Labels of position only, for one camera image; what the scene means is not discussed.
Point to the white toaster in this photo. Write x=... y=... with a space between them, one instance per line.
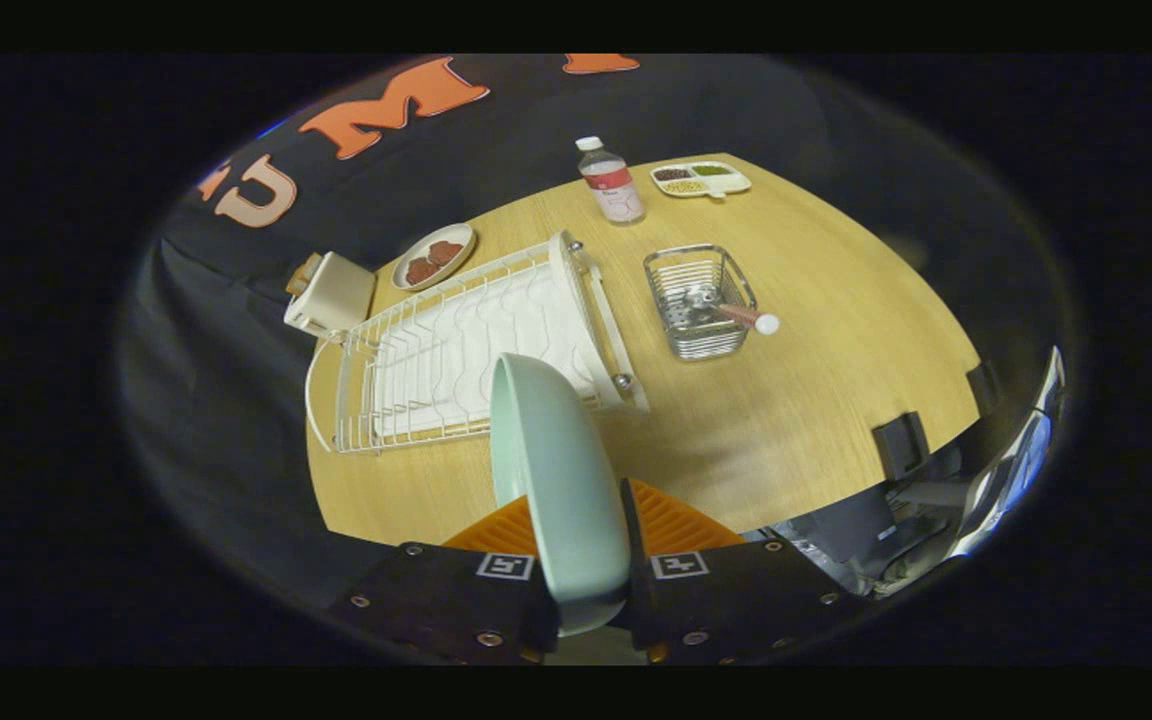
x=336 y=295

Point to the brown cookie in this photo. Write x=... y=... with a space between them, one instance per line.
x=423 y=269
x=445 y=252

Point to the clear bottle red label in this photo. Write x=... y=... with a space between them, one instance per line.
x=614 y=185

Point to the toast slice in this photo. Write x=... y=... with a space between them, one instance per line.
x=304 y=275

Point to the light green plate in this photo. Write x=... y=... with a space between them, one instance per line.
x=566 y=500

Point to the white divided snack tray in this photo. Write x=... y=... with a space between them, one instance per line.
x=701 y=180

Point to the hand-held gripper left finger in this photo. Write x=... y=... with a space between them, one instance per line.
x=436 y=600

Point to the beige plate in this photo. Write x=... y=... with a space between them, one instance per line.
x=461 y=236

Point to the shiny grey metal frame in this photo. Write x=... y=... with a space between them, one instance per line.
x=1006 y=470

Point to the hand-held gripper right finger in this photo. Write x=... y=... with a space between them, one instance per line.
x=736 y=600

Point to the black table clamp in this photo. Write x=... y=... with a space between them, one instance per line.
x=901 y=445
x=983 y=387

